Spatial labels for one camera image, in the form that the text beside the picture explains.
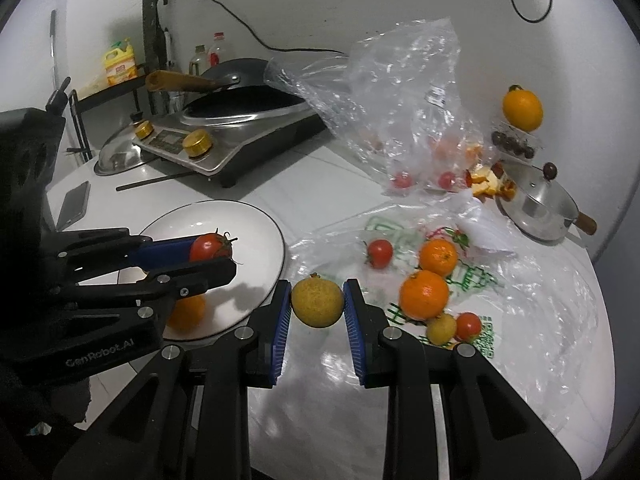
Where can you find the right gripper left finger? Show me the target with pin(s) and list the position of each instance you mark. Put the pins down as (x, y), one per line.
(185, 414)

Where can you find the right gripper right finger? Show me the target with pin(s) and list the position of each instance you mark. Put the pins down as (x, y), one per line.
(491, 432)

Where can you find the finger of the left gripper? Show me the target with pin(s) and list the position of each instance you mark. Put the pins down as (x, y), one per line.
(108, 250)
(170, 284)

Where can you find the mandarin orange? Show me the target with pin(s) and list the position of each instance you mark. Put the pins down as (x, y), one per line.
(438, 256)
(187, 314)
(423, 295)

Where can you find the cherry tomato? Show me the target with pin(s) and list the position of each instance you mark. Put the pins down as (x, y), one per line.
(211, 246)
(379, 253)
(469, 327)

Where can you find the yellow small fruit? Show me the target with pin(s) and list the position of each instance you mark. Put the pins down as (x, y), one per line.
(317, 302)
(440, 330)

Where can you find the smartphone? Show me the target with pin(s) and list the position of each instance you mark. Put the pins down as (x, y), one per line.
(74, 206)

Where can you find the black chopstick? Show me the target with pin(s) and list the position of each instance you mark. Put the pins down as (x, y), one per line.
(168, 177)

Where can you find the white round plate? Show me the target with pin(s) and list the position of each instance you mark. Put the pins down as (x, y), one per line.
(258, 250)

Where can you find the steel wok lid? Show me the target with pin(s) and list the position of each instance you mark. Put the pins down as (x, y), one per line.
(119, 153)

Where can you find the black shelf rack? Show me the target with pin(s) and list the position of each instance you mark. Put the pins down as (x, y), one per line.
(78, 107)

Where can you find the induction cooker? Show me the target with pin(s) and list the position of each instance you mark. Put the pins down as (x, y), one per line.
(226, 152)

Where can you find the printed plastic bag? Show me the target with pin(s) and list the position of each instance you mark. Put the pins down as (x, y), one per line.
(539, 314)

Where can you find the yellow detergent bottle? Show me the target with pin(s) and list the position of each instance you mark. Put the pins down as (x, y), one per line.
(119, 63)

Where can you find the black wok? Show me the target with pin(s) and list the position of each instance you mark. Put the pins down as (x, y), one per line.
(229, 93)

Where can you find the oil bottle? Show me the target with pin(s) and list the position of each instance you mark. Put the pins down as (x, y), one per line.
(199, 62)

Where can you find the black umbrella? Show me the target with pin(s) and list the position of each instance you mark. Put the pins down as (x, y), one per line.
(154, 40)

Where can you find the small steel saucepan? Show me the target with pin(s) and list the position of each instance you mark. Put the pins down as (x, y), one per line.
(539, 206)

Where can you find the red label bottle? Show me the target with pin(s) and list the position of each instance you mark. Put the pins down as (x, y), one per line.
(219, 51)

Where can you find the orange peel pile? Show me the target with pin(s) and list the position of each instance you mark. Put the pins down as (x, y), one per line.
(490, 181)

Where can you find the clear plastic bag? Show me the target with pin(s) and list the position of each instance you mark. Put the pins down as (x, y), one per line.
(394, 105)

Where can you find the clear box of dates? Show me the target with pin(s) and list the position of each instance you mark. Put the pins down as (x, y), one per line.
(513, 141)

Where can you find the large orange on box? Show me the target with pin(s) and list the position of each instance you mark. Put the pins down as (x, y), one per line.
(522, 109)

